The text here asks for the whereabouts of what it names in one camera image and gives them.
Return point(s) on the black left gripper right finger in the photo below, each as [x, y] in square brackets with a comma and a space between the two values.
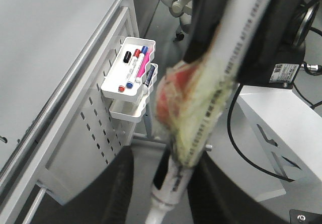
[215, 198]

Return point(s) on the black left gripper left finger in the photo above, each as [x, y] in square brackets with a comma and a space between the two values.
[105, 200]

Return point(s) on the white whiteboard marker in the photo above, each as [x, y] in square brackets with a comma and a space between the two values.
[220, 35]

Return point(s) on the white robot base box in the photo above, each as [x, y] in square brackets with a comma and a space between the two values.
[289, 132]

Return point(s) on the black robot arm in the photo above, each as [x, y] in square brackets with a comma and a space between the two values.
[277, 27]

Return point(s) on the white lower tray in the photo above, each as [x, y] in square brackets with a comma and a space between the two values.
[133, 112]

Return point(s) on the white upper marker tray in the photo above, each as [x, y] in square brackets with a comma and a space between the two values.
[119, 70]

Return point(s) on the dark blue marker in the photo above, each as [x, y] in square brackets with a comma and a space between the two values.
[149, 76]

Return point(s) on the pink marker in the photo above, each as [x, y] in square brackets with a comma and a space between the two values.
[142, 66]

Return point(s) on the black marker cap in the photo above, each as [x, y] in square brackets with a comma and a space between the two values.
[127, 56]

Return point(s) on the red capped marker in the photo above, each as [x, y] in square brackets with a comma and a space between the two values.
[132, 65]

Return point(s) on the blue capped marker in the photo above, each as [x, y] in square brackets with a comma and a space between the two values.
[136, 66]

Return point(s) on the grey office chair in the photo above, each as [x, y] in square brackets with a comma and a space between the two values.
[181, 9]

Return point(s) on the white metal stand frame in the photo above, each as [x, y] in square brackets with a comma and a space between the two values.
[57, 134]

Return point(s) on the whiteboard with aluminium frame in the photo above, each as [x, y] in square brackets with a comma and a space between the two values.
[40, 40]

